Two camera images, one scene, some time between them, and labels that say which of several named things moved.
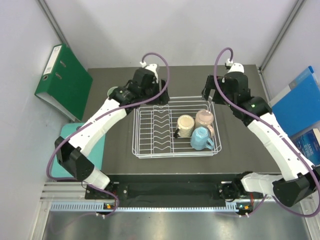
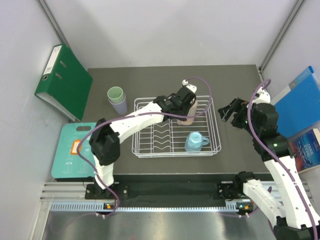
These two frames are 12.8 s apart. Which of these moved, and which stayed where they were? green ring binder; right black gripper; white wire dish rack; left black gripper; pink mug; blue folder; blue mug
Moved: right black gripper; pink mug; left black gripper; blue mug
Stayed: blue folder; green ring binder; white wire dish rack
